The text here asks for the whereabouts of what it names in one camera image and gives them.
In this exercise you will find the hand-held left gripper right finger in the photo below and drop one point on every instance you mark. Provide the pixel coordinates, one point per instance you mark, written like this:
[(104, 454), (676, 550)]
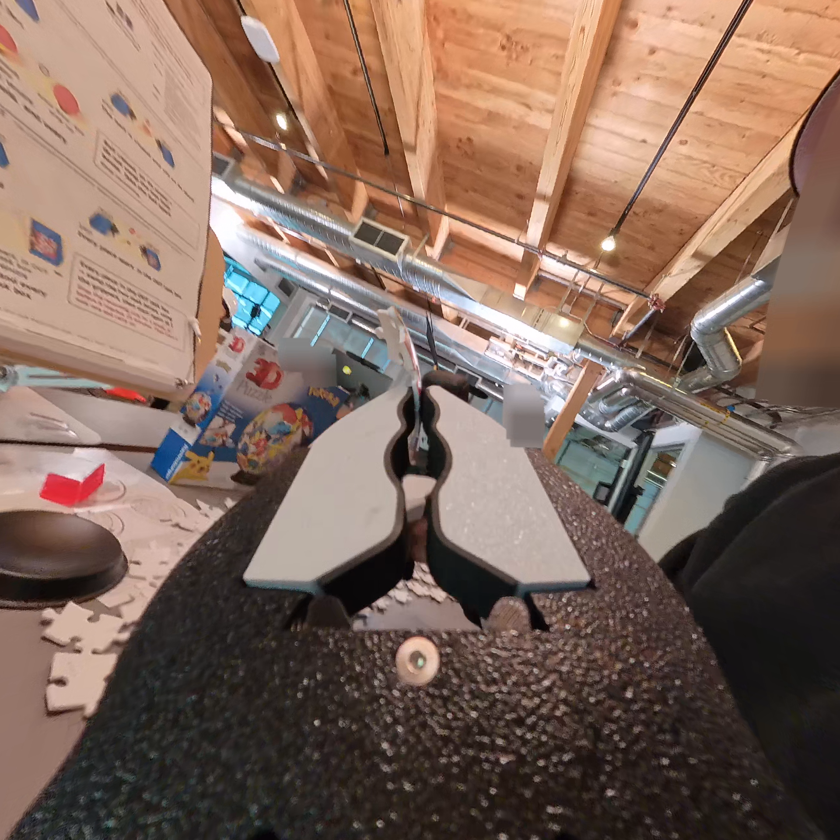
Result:
[(505, 518)]

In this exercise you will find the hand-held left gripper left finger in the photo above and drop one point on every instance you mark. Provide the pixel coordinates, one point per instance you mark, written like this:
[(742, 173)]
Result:
[(328, 518)]

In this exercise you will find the joined puzzle pieces strip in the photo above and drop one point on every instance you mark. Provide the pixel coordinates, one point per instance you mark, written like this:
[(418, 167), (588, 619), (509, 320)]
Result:
[(399, 334)]

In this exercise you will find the pile of white puzzle pieces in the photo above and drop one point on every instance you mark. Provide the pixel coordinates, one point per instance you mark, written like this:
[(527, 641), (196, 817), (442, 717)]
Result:
[(79, 627)]

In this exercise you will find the blue puzzle box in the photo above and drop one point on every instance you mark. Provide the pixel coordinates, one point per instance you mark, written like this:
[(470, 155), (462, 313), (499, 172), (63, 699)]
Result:
[(216, 394)]

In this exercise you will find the white paper with circle drawings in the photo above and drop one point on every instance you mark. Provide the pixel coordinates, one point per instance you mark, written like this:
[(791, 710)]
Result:
[(141, 502)]

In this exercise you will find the red clear plastic piece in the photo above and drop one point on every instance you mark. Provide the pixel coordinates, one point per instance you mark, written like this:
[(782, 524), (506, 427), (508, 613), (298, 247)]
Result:
[(65, 489)]

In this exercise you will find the black round stand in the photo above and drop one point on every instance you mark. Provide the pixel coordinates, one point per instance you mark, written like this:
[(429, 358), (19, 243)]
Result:
[(52, 558)]

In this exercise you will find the person's black sweater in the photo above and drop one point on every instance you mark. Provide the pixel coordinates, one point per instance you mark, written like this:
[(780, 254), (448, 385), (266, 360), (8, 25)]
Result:
[(774, 623)]

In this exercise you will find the white rounded board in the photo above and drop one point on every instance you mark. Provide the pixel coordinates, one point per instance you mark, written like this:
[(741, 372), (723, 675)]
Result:
[(39, 413)]

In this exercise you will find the printed instruction sheet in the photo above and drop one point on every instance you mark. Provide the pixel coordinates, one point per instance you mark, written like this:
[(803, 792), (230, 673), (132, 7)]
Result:
[(98, 197)]

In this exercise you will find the white ceiling device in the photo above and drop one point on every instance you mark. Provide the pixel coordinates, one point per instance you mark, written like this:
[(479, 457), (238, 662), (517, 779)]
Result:
[(260, 38)]

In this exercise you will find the silver elbow duct pipes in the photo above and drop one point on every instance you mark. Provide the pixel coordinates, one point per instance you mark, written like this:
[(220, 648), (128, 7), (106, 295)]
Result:
[(715, 328)]

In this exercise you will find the silver ventilation duct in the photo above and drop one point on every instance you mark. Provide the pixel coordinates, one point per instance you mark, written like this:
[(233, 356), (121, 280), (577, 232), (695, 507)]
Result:
[(295, 216)]

